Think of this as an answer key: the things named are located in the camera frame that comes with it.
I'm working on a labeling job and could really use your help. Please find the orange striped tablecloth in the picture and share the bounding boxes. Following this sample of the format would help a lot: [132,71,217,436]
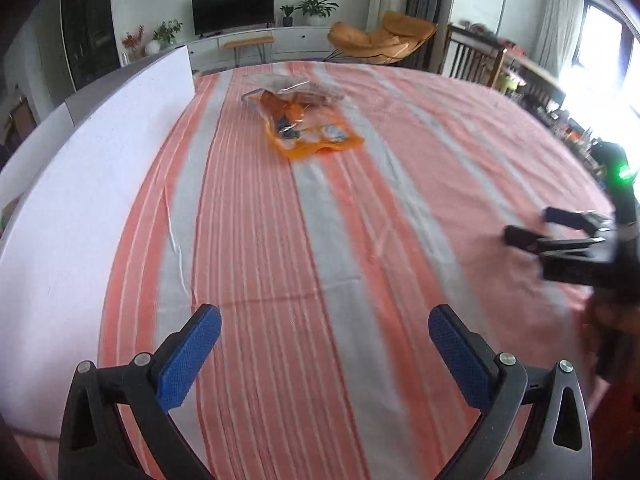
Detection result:
[97,60,621,480]

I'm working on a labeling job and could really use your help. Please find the person's right hand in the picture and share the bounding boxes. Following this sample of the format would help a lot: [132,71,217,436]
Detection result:
[586,287,640,386]

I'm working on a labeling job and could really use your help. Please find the clear packet brown snacks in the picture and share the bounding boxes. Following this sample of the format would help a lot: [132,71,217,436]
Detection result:
[242,74,346,111]

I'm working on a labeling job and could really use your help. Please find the green plant in vase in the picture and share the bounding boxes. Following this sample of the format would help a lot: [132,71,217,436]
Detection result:
[152,19,183,51]

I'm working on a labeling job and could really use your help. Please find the red flowers in vase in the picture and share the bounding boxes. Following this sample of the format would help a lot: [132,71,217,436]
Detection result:
[121,25,146,61]

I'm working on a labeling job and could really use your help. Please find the white television cabinet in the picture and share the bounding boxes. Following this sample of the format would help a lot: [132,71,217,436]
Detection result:
[187,25,351,68]

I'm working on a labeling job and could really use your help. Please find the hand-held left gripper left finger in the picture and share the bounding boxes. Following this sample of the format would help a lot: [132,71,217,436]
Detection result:
[57,304,223,480]

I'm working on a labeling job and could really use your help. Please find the white foam board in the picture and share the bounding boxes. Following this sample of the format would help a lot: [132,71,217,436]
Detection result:
[0,45,197,441]

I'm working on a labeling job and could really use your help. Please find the black glass cabinet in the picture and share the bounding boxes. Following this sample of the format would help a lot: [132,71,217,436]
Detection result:
[60,0,121,93]

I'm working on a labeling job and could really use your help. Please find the yellow snack packet green label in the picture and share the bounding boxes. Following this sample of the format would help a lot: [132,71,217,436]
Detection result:
[260,91,363,162]

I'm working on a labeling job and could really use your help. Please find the orange lounge chair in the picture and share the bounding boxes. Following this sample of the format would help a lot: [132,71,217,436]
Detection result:
[327,10,438,65]

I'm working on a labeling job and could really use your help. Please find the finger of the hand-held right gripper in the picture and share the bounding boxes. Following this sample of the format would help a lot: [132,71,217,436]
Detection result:
[504,225,617,282]
[544,206,615,235]

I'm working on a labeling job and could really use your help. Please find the black television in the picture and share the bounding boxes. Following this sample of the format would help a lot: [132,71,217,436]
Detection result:
[192,0,275,37]

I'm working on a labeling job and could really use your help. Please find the large window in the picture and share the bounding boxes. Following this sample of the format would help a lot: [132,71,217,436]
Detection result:
[575,2,640,111]

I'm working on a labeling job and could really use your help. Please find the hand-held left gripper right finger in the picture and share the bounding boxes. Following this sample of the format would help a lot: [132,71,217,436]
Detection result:
[427,304,593,480]

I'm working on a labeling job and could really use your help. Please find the small wooden bench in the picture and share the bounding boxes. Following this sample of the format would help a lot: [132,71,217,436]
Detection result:
[222,35,276,66]

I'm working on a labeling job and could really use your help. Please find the large potted plant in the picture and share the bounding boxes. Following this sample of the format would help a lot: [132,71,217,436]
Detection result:
[295,0,340,27]

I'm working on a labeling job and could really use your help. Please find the white curtain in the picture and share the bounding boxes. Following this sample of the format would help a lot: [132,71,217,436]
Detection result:
[535,0,586,78]

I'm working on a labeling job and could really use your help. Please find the dark wooden chair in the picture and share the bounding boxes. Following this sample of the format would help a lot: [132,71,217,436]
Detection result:
[440,25,506,88]

